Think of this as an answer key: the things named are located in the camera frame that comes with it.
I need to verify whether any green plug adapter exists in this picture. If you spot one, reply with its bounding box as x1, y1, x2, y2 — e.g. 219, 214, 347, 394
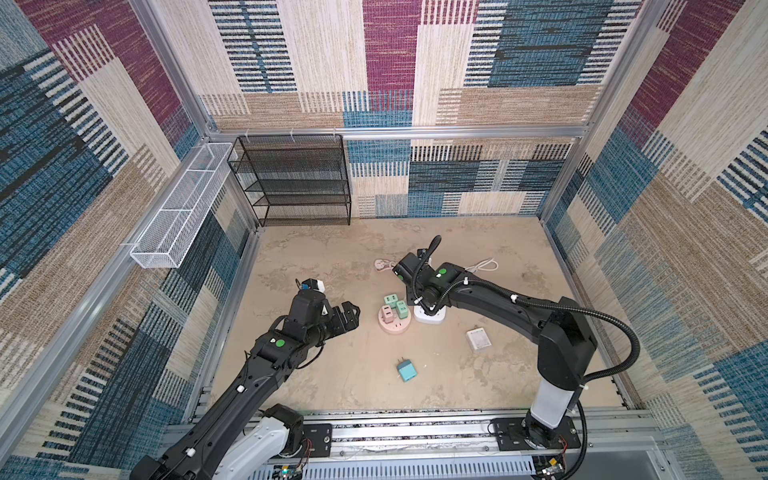
384, 294, 399, 308
395, 300, 410, 320

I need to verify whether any pink plug adapter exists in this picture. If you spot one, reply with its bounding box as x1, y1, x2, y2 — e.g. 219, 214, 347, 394
378, 305, 397, 325

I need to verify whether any white square wall adapter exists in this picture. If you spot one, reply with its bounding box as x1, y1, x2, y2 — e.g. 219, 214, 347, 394
466, 327, 492, 352

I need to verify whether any teal plug adapter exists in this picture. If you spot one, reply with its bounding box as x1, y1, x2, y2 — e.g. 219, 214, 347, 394
397, 359, 418, 382

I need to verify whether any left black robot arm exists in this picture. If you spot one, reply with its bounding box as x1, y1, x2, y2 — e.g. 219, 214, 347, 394
130, 289, 360, 479

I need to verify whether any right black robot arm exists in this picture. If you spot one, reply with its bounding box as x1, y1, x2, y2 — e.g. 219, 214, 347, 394
393, 253, 597, 430

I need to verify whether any white square power strip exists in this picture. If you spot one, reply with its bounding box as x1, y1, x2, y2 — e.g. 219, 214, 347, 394
413, 305, 447, 325

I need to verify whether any pink round power strip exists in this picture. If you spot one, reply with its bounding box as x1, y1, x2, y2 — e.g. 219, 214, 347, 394
378, 309, 412, 335

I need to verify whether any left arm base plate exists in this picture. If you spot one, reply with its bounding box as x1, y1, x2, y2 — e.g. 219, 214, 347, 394
280, 423, 333, 459

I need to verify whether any aluminium mounting rail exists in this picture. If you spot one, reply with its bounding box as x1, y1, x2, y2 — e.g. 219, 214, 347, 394
239, 407, 661, 480

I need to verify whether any black wire mesh shelf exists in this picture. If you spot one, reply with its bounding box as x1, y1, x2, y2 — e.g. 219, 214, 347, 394
229, 134, 352, 227

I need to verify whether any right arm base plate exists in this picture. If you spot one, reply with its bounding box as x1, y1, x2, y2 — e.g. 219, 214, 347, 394
489, 415, 582, 451

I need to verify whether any white wire mesh basket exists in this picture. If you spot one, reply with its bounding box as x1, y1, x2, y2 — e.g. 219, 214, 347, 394
130, 143, 234, 269

